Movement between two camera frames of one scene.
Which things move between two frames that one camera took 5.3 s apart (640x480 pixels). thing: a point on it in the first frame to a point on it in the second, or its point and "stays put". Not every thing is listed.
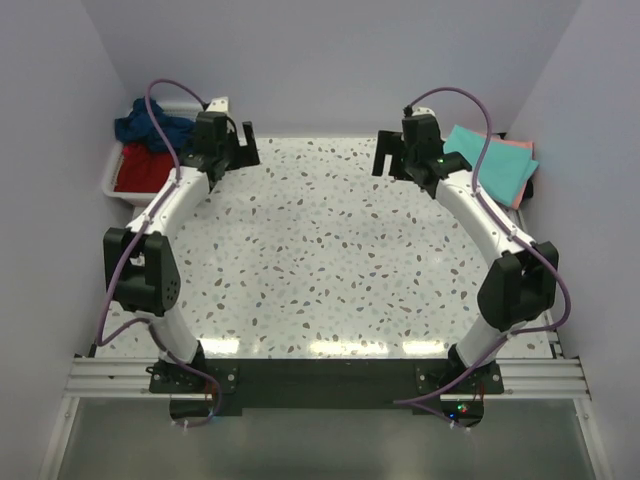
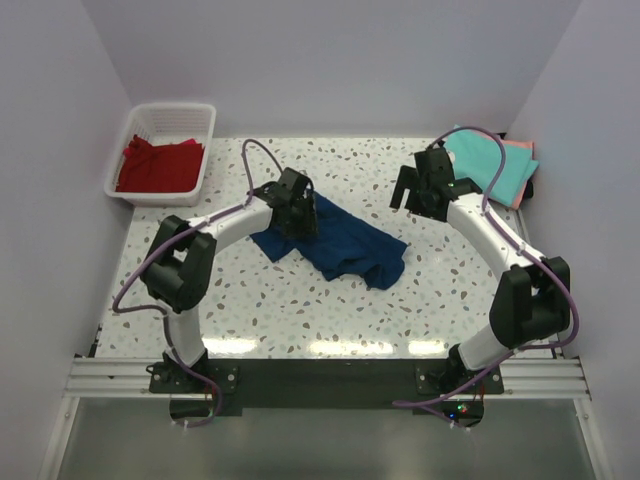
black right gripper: [389, 143] to [408, 180]
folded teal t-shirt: [506, 167] stays put
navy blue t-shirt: [136, 126] to [342, 247]
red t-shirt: [142, 170] stays put
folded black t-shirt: [529, 192] stays put
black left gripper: [246, 155] to [308, 224]
